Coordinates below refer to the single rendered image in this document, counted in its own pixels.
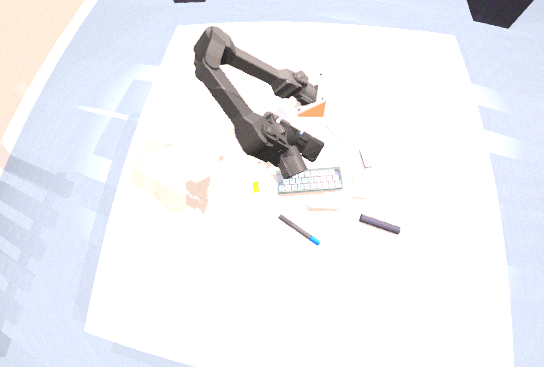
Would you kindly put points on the white keyboard with letter keys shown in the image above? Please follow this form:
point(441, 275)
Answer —
point(311, 180)

